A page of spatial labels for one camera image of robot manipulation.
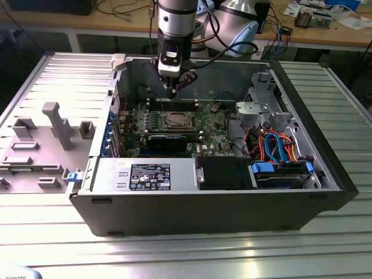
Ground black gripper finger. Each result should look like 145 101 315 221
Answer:
171 70 199 99
159 75 175 99

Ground black RAM slot row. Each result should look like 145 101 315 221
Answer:
146 98 201 112
145 130 204 139

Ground black case fan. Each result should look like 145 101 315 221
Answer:
135 84 152 103

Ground black graphics card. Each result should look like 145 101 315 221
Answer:
146 134 188 153

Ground green motherboard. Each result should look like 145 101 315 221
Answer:
116 100 237 159

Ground silver metal drive cage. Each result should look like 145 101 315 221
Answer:
234 71 295 132

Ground wooden desk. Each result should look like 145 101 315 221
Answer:
0 0 372 53

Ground black box on desk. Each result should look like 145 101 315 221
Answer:
257 0 271 34

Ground black power supply label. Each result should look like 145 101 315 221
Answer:
130 163 171 191

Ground silver power supply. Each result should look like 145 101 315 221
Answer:
92 158 199 194

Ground printed white leaflet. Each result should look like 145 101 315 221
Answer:
284 2 303 17

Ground copper heat sink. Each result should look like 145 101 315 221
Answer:
294 8 313 29

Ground black open PC case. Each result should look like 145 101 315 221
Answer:
66 53 360 238

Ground blue plastic clip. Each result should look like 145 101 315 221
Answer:
66 171 83 184

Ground hard disk in blue carrier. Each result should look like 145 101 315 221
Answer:
249 162 315 189

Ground grey parts rack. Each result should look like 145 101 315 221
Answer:
0 101 97 194

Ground blue box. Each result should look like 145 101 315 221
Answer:
324 0 362 12

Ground white papers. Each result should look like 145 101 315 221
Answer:
334 16 372 31

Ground pale blue teach pendant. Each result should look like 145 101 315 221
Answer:
0 261 43 279

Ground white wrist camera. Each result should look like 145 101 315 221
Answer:
158 39 183 78

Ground black camera cable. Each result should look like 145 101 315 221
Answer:
187 41 259 71

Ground red orange wire bundle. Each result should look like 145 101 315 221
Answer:
244 126 267 160

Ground blue data wire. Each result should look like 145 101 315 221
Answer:
263 129 288 165

